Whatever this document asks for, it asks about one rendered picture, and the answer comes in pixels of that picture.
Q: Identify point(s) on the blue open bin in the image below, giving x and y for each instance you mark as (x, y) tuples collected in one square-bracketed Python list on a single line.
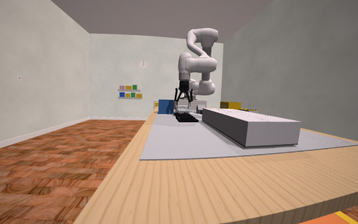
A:
[(165, 106)]

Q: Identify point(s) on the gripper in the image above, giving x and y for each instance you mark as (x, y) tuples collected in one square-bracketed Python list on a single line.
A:
[(184, 87)]

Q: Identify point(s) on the grey bench mat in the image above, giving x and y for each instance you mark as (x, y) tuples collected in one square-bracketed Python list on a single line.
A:
[(170, 139)]

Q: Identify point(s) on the black multi-well assay plate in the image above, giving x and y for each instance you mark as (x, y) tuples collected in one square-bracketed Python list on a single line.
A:
[(187, 117)]

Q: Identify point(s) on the yellow open-top bin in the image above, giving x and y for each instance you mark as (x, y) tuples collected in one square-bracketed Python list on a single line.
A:
[(230, 105)]

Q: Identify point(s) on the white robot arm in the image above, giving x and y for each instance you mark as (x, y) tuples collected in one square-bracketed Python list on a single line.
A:
[(203, 64)]

